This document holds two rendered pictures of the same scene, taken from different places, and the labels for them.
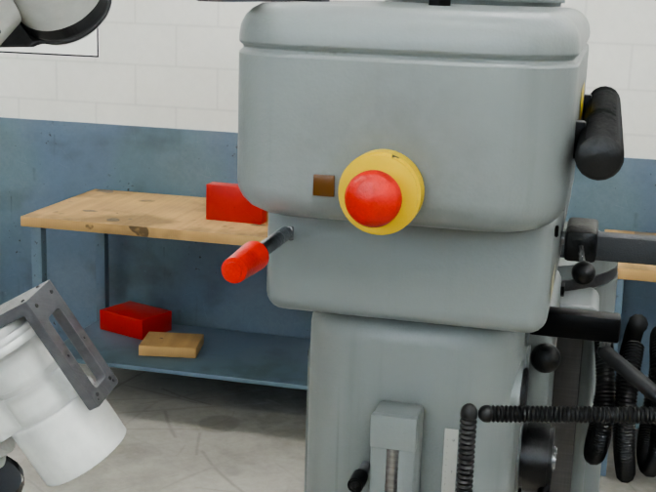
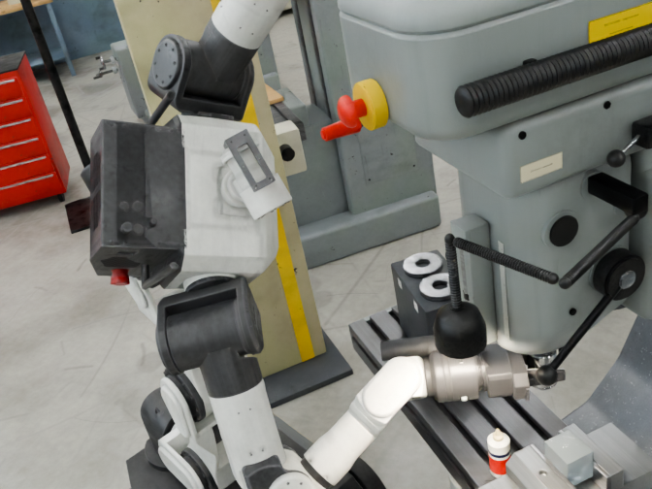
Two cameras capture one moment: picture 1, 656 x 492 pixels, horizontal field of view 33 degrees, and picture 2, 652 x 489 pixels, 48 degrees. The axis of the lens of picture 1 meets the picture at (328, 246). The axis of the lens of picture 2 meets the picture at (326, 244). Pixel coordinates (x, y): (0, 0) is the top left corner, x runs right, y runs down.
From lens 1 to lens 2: 80 cm
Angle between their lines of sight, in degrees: 58
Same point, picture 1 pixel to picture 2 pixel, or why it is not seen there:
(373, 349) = (468, 181)
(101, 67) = not seen: outside the picture
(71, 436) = (250, 201)
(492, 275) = (483, 157)
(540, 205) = (438, 128)
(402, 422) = (460, 230)
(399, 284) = (451, 149)
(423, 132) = (382, 72)
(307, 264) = not seen: hidden behind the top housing
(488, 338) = not seen: hidden behind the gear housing
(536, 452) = (601, 272)
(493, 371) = (520, 214)
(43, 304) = (236, 141)
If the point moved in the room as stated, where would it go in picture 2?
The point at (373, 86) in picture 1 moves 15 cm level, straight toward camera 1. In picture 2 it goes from (364, 40) to (255, 81)
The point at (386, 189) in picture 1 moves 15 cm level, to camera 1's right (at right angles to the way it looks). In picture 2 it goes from (344, 109) to (431, 136)
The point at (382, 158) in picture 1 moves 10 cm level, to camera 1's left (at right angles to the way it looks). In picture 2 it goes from (360, 86) to (312, 75)
